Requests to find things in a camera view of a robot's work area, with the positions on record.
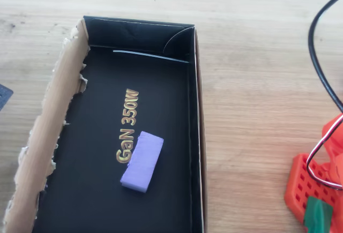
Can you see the purple foam block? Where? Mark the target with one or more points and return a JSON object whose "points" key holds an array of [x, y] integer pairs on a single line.
{"points": [[143, 160]]}

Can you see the black cardboard box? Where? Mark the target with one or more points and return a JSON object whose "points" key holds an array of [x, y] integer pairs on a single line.
{"points": [[107, 126]]}

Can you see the dark grey tape patch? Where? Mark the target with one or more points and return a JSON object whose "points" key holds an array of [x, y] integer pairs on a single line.
{"points": [[4, 96]]}

